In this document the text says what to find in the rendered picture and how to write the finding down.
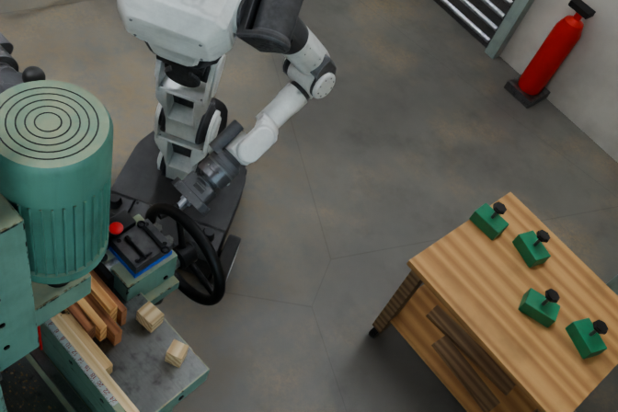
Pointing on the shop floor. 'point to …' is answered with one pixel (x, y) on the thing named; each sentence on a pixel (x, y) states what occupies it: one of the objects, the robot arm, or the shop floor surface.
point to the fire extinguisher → (549, 56)
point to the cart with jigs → (507, 314)
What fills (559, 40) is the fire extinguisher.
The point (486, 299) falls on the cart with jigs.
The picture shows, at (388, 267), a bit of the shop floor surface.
